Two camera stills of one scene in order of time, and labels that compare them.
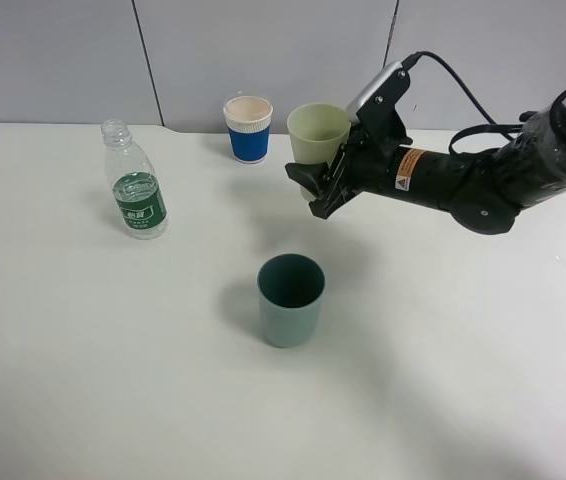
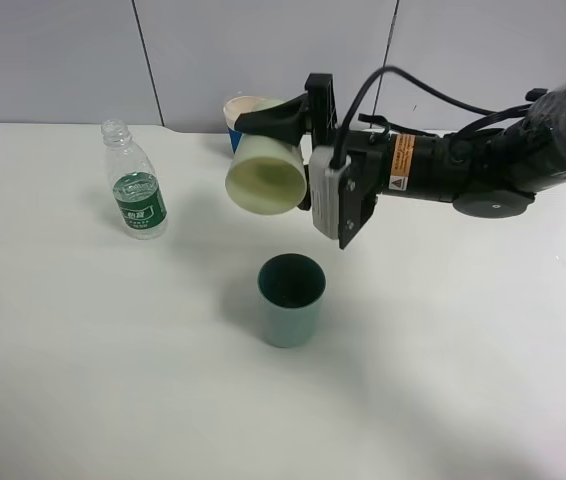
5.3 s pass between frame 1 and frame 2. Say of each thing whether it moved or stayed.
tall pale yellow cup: moved
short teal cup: stayed
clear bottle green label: stayed
